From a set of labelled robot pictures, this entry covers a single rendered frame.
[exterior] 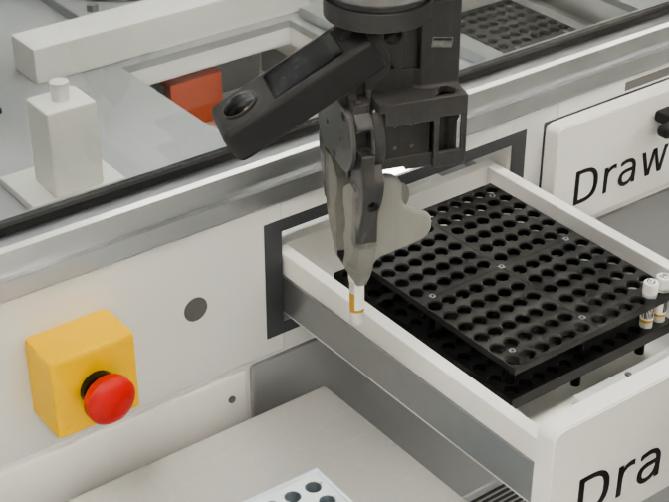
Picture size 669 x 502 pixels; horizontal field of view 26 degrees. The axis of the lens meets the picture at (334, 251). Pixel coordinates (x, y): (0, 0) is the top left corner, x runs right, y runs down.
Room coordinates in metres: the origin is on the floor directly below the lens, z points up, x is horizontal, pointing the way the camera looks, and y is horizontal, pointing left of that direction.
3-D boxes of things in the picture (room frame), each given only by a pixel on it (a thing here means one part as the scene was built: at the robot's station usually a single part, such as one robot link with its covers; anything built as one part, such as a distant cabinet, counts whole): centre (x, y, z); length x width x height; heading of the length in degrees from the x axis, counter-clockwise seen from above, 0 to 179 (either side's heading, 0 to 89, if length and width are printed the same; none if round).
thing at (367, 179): (0.85, -0.02, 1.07); 0.05 x 0.02 x 0.09; 18
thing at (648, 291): (0.96, -0.25, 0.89); 0.01 x 0.01 x 0.05
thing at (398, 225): (0.86, -0.04, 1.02); 0.06 x 0.03 x 0.09; 108
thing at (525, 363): (0.92, -0.20, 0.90); 0.18 x 0.02 x 0.01; 127
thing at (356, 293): (0.87, -0.02, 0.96); 0.01 x 0.01 x 0.05
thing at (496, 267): (1.00, -0.14, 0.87); 0.22 x 0.18 x 0.06; 37
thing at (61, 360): (0.89, 0.19, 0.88); 0.07 x 0.05 x 0.07; 127
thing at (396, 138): (0.88, -0.04, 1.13); 0.09 x 0.08 x 0.12; 108
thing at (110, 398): (0.86, 0.17, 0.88); 0.04 x 0.03 x 0.04; 127
